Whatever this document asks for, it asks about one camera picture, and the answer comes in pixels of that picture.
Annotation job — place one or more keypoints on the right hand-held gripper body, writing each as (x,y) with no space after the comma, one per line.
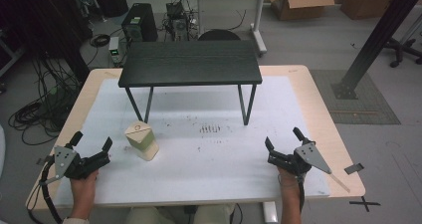
(308,154)

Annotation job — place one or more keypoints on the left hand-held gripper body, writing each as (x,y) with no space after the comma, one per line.
(63,159)

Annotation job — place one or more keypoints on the beige and green carton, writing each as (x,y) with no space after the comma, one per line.
(142,142)

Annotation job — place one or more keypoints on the person's right hand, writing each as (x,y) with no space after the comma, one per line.
(288,180)

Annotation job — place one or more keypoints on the person's left hand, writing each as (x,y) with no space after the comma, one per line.
(83,187)

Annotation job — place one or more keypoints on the black tape strip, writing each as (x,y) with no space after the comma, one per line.
(353,168)

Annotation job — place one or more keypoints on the white table leg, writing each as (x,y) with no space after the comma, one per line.
(270,213)

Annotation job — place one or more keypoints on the white table mat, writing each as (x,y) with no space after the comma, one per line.
(205,171)

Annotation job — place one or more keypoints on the grey floor mat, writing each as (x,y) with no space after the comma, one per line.
(361,98)

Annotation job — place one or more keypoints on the black tape cross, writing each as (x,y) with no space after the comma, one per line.
(364,203)

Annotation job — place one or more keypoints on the white device with green display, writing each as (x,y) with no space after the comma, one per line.
(115,49)

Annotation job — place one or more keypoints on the small black table shelf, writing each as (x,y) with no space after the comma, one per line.
(190,63)

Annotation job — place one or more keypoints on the black round stool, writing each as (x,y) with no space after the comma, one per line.
(219,35)

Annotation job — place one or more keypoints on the black curtain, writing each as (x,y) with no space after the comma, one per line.
(43,21)

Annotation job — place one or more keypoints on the black computer tower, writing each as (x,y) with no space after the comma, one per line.
(141,23)

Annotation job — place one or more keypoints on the open cardboard box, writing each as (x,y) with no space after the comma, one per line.
(300,6)

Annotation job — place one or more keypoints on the black office chair base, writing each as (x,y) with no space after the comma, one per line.
(399,49)

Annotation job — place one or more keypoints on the open computer electronics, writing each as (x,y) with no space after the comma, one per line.
(179,21)

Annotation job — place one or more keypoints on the closed cardboard box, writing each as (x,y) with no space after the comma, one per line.
(368,1)

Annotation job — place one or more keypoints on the black metal post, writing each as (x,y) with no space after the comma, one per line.
(378,38)

